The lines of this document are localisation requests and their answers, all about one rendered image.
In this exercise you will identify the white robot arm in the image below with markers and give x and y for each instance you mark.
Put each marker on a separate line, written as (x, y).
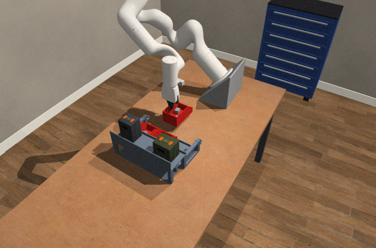
(130, 15)

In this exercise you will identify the olive green tool case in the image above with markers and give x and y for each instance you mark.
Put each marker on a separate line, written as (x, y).
(166, 147)

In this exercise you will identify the dark grey case with orange latches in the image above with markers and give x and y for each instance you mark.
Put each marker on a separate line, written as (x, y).
(130, 127)

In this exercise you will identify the red bin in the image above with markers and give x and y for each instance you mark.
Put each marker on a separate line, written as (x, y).
(158, 132)
(170, 117)
(149, 128)

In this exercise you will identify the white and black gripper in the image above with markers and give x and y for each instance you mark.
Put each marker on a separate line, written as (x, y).
(171, 95)

